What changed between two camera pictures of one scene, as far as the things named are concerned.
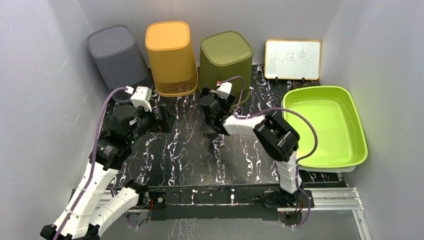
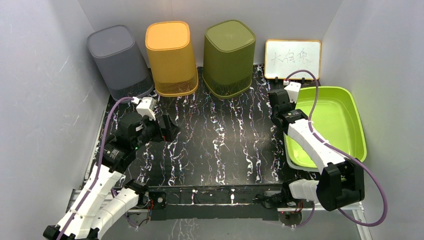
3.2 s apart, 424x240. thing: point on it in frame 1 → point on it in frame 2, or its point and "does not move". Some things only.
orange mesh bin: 169,46 does not move
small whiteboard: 293,59 does not move
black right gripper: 226,103 → 293,105
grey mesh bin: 118,60 does not move
